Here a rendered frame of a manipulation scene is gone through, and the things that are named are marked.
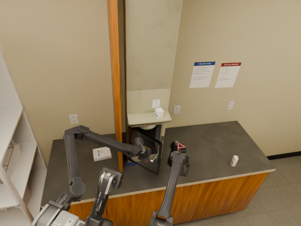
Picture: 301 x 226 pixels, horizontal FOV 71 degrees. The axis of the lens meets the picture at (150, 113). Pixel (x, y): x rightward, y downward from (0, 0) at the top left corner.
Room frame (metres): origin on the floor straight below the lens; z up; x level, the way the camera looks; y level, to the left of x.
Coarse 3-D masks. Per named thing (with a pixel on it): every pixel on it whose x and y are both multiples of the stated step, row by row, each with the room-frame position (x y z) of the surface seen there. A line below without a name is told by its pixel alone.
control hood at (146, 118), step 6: (132, 114) 1.22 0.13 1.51; (138, 114) 1.23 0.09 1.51; (144, 114) 1.23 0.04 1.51; (150, 114) 1.24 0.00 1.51; (168, 114) 1.26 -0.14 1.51; (132, 120) 1.16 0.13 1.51; (138, 120) 1.16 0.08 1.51; (144, 120) 1.17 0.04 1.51; (150, 120) 1.17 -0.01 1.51; (156, 120) 1.18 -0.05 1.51; (162, 120) 1.18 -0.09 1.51; (168, 120) 1.19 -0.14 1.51
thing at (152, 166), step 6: (132, 132) 1.19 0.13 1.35; (138, 132) 1.17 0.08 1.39; (132, 138) 1.19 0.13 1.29; (144, 138) 1.14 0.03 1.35; (150, 138) 1.11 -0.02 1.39; (132, 144) 1.19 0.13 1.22; (150, 144) 1.11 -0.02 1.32; (156, 144) 1.09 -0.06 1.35; (162, 144) 1.07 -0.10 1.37; (156, 150) 1.09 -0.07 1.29; (150, 156) 1.11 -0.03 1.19; (156, 156) 1.08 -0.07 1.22; (138, 162) 1.16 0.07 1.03; (150, 162) 1.10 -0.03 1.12; (156, 162) 1.08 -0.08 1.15; (144, 168) 1.13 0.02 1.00; (150, 168) 1.10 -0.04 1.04; (156, 168) 1.08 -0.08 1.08; (156, 174) 1.07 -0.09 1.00
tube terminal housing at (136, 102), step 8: (168, 88) 1.30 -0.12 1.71; (128, 96) 1.23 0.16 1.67; (136, 96) 1.24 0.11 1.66; (144, 96) 1.26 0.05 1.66; (152, 96) 1.27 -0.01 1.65; (160, 96) 1.29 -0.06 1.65; (168, 96) 1.30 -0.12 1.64; (128, 104) 1.23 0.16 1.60; (136, 104) 1.24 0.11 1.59; (144, 104) 1.26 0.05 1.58; (160, 104) 1.29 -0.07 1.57; (128, 112) 1.23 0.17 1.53; (136, 112) 1.24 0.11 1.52; (144, 112) 1.26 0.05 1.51; (160, 136) 1.33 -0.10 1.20; (128, 160) 1.23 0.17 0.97
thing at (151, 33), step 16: (128, 0) 1.23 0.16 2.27; (144, 0) 1.25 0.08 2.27; (160, 0) 1.27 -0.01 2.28; (176, 0) 1.30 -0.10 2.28; (128, 16) 1.23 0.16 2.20; (144, 16) 1.25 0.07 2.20; (160, 16) 1.27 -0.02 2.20; (176, 16) 1.30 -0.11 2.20; (128, 32) 1.23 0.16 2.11; (144, 32) 1.25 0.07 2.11; (160, 32) 1.28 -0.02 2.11; (176, 32) 1.30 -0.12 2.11; (128, 48) 1.23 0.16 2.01; (144, 48) 1.25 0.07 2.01; (160, 48) 1.28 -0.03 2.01; (128, 64) 1.23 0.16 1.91; (144, 64) 1.25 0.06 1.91; (160, 64) 1.28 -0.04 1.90; (128, 80) 1.23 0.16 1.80; (144, 80) 1.26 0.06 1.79; (160, 80) 1.28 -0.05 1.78
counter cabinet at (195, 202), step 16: (256, 176) 1.28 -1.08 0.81; (160, 192) 1.03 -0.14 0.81; (176, 192) 1.07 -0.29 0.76; (192, 192) 1.11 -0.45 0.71; (208, 192) 1.16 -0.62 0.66; (224, 192) 1.21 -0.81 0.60; (240, 192) 1.26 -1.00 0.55; (80, 208) 0.85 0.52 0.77; (112, 208) 0.92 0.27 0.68; (128, 208) 0.96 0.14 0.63; (144, 208) 0.99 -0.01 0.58; (176, 208) 1.08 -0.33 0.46; (192, 208) 1.13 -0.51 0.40; (208, 208) 1.18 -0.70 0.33; (224, 208) 1.23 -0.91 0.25; (240, 208) 1.29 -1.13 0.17; (128, 224) 0.95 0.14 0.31; (144, 224) 1.00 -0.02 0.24
